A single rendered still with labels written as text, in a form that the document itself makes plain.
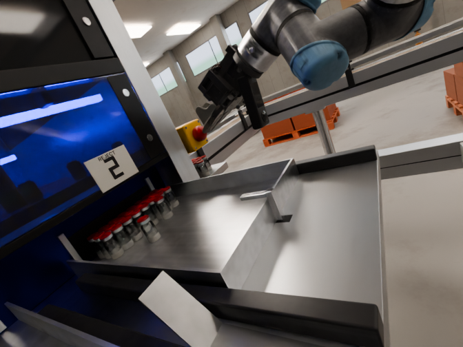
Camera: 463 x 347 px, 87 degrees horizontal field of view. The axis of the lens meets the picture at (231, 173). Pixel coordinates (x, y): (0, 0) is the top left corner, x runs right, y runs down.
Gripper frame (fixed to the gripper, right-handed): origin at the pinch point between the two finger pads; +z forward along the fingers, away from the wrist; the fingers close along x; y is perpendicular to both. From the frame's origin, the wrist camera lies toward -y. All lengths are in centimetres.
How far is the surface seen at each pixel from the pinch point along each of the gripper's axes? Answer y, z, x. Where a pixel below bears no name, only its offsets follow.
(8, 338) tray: -6, 13, 49
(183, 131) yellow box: 4.1, 2.9, 3.7
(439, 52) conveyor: -32, -46, -64
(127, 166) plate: 3.3, 3.3, 22.4
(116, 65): 20.2, -4.4, 13.1
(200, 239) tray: -15.3, -6.2, 29.0
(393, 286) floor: -101, 19, -45
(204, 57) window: 382, 399, -875
